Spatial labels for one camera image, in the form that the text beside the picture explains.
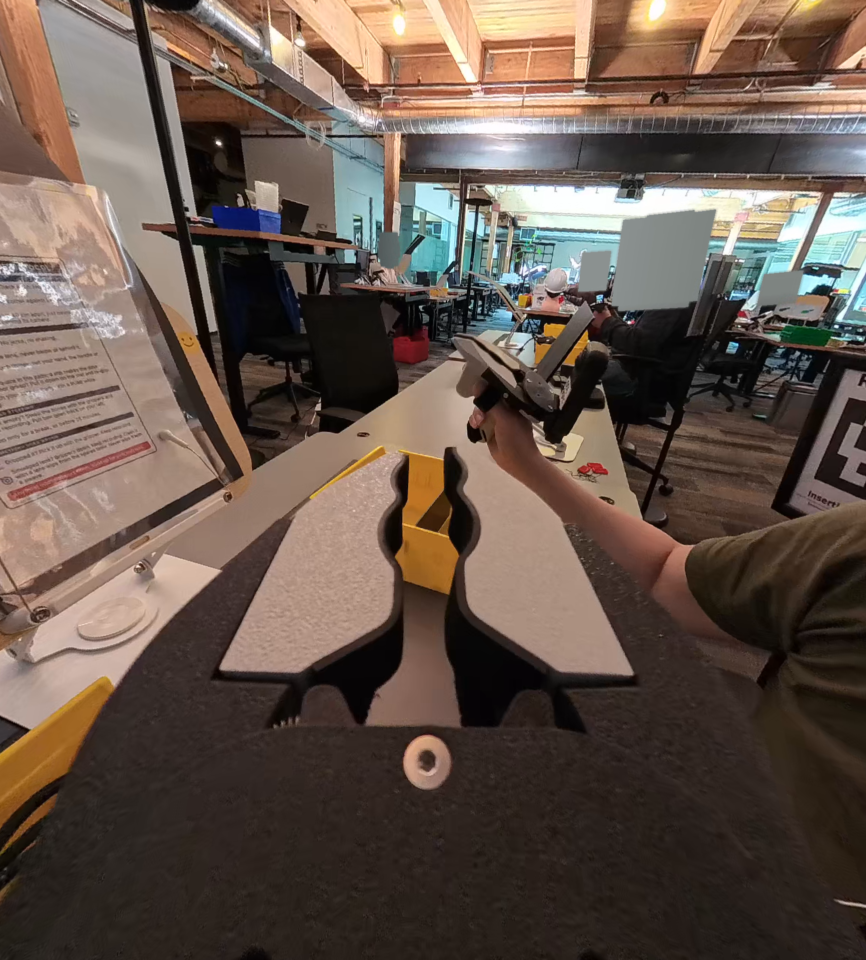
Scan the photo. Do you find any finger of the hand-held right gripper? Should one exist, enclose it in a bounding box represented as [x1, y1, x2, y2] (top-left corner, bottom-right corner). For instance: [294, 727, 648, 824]
[461, 349, 535, 379]
[451, 335, 525, 363]

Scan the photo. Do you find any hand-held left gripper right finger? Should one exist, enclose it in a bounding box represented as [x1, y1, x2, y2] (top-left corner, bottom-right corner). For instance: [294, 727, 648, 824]
[442, 447, 636, 695]

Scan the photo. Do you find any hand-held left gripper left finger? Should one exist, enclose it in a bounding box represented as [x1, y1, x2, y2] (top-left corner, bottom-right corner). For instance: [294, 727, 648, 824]
[217, 450, 411, 691]

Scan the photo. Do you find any yellow plastic bin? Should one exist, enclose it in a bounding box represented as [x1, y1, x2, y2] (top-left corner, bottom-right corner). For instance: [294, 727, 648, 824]
[309, 446, 471, 597]
[534, 321, 591, 369]
[0, 675, 116, 946]

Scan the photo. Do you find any black usb-c cable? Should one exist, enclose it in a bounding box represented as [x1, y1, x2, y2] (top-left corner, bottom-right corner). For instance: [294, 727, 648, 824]
[0, 780, 62, 927]

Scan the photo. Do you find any person's right forearm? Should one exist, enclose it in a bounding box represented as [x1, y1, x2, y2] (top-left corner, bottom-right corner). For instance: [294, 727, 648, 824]
[504, 450, 749, 646]

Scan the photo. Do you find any person's right hand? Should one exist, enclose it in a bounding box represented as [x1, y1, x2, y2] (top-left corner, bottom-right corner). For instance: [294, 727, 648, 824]
[474, 382, 554, 481]

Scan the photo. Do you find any white stand base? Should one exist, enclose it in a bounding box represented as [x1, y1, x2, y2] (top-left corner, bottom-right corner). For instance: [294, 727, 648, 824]
[534, 431, 585, 464]

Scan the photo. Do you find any black office chair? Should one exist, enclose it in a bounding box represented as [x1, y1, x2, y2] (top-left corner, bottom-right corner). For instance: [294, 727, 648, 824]
[613, 296, 750, 530]
[298, 292, 401, 435]

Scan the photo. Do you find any office chair with blue jacket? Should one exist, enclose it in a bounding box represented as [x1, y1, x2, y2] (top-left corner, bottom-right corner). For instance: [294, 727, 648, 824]
[219, 251, 315, 425]

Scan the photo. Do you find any wooden standing desk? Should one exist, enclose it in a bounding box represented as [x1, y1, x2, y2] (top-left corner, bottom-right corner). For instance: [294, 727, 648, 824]
[142, 219, 362, 440]

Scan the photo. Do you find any blue plastic bin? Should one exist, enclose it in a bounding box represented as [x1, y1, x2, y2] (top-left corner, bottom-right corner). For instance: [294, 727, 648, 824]
[211, 204, 282, 234]

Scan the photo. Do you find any person's olive shirt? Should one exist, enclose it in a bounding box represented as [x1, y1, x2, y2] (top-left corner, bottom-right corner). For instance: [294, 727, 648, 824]
[684, 491, 866, 912]

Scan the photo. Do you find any black white marker sign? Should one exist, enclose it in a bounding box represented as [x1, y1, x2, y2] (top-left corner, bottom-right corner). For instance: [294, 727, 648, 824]
[770, 352, 866, 520]

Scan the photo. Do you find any instruction sheet in sleeve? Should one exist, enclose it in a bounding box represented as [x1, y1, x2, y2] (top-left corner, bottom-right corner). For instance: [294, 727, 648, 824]
[0, 161, 230, 594]

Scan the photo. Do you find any black floor lamp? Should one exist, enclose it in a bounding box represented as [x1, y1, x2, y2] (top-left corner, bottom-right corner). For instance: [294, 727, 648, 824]
[129, 0, 218, 380]

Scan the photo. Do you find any instruction sheet on stand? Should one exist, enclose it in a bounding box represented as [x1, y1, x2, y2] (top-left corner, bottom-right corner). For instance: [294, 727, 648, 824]
[0, 75, 248, 601]

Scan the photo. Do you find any wooden support post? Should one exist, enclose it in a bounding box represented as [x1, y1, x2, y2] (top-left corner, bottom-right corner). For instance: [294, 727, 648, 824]
[0, 0, 87, 185]
[382, 131, 404, 234]

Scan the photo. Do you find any silver ventilation duct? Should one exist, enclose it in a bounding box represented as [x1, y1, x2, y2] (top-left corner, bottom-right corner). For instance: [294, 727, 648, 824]
[178, 0, 866, 140]

